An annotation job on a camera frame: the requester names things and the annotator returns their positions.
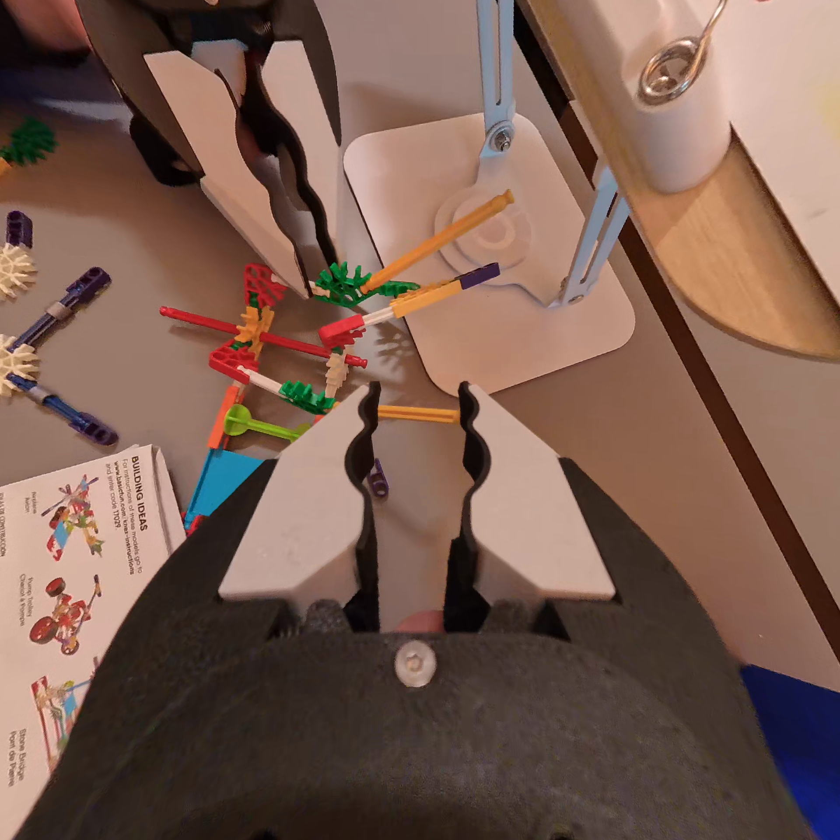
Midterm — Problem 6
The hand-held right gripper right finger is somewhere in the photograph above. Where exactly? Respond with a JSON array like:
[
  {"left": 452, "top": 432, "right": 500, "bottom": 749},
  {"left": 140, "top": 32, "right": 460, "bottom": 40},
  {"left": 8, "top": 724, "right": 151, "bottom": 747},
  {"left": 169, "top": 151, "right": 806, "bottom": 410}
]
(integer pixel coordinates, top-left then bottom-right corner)
[{"left": 443, "top": 381, "right": 622, "bottom": 635}]

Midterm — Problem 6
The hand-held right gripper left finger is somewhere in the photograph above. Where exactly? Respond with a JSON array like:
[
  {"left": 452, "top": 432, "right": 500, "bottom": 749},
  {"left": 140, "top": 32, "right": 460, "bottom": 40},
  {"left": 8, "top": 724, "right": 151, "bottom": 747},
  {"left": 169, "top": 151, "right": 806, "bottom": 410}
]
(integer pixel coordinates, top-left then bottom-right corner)
[{"left": 218, "top": 382, "right": 383, "bottom": 634}]

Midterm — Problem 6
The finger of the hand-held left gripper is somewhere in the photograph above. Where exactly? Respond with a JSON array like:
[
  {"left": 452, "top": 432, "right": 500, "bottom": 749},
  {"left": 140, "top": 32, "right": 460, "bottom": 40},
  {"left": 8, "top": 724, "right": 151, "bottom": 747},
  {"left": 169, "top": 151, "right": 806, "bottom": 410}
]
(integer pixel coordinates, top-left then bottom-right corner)
[
  {"left": 246, "top": 39, "right": 343, "bottom": 280},
  {"left": 143, "top": 52, "right": 316, "bottom": 301}
]

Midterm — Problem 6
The colourful toy construction model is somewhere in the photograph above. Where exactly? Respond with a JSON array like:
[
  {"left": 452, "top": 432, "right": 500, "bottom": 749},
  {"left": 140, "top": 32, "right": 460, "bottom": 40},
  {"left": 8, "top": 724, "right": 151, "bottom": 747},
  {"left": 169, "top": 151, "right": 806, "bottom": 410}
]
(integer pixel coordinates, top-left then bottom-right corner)
[{"left": 159, "top": 189, "right": 516, "bottom": 538}]

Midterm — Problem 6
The person's left hand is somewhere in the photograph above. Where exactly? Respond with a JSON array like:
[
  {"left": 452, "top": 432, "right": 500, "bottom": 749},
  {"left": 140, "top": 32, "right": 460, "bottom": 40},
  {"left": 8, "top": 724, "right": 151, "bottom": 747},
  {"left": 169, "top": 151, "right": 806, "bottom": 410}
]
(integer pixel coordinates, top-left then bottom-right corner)
[{"left": 36, "top": 0, "right": 93, "bottom": 50}]

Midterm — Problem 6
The green fan-shaped toy connector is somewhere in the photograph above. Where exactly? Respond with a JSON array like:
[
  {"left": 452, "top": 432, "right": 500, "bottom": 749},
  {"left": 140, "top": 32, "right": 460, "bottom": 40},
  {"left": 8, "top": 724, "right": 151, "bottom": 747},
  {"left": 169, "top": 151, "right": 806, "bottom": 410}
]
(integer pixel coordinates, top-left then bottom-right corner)
[{"left": 0, "top": 118, "right": 59, "bottom": 178}]

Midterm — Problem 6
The white metal stand base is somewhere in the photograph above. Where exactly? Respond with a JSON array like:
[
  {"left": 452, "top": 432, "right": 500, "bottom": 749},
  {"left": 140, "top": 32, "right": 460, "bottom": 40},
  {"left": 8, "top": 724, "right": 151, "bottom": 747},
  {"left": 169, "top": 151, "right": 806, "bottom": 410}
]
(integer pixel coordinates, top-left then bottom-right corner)
[{"left": 343, "top": 113, "right": 636, "bottom": 398}]

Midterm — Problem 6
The white snowflake toy connector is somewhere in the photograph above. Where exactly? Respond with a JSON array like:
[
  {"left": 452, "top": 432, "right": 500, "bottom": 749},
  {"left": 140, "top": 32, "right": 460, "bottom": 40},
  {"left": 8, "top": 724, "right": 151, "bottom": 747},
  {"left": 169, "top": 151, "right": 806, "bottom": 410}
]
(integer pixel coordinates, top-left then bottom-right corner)
[{"left": 0, "top": 241, "right": 38, "bottom": 301}]

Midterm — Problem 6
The illustrated instruction booklet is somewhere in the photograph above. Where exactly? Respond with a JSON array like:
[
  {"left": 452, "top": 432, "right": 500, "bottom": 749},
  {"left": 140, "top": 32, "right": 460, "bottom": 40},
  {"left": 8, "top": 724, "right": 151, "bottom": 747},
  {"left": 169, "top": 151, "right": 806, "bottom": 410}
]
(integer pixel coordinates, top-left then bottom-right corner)
[{"left": 0, "top": 445, "right": 188, "bottom": 828}]

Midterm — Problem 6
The blue rod cross toy assembly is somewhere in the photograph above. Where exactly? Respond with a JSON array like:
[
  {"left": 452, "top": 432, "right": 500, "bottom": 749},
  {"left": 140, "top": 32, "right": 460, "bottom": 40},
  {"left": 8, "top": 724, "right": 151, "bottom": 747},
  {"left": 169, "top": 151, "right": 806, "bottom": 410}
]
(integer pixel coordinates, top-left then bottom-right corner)
[{"left": 0, "top": 266, "right": 120, "bottom": 448}]

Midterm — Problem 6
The white board with wooden edge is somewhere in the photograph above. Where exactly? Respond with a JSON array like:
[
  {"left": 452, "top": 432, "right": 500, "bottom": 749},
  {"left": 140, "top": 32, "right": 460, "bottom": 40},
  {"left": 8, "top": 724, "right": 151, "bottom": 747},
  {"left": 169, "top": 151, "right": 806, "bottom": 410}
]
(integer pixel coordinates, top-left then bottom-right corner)
[{"left": 518, "top": 0, "right": 840, "bottom": 362}]

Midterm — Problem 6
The metal ring hook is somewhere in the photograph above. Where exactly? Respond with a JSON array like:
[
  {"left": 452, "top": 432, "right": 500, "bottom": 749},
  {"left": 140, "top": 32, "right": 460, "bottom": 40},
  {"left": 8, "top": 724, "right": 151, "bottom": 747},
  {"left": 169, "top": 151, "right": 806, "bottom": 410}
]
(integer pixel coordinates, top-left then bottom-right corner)
[{"left": 637, "top": 0, "right": 729, "bottom": 107}]

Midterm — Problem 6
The white cylinder post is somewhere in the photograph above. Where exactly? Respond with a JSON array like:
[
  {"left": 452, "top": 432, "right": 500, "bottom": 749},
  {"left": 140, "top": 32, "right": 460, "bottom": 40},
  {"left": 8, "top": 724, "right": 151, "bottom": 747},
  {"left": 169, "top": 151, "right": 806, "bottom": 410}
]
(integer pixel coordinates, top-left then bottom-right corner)
[{"left": 623, "top": 36, "right": 732, "bottom": 196}]

